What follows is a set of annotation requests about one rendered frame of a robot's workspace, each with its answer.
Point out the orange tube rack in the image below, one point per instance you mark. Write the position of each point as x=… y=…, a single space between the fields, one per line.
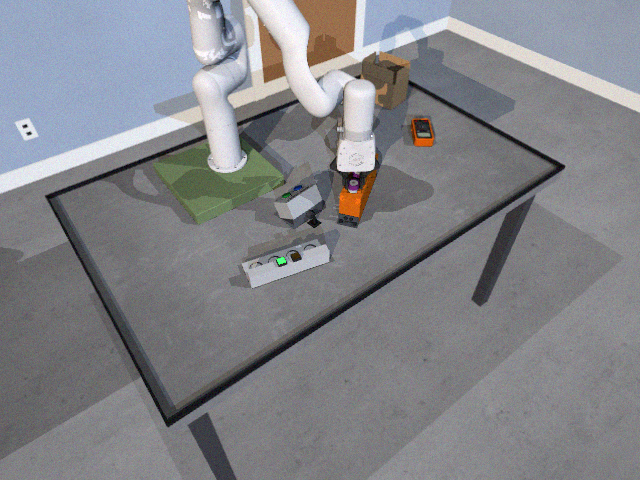
x=353 y=204

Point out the grey button housing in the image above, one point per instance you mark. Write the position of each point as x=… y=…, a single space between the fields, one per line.
x=299 y=205

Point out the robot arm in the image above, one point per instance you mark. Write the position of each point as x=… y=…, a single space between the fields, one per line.
x=216 y=35

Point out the brown cardboard box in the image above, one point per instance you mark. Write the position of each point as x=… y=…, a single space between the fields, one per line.
x=388 y=95

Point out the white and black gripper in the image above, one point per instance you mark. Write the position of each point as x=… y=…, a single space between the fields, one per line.
x=355 y=158

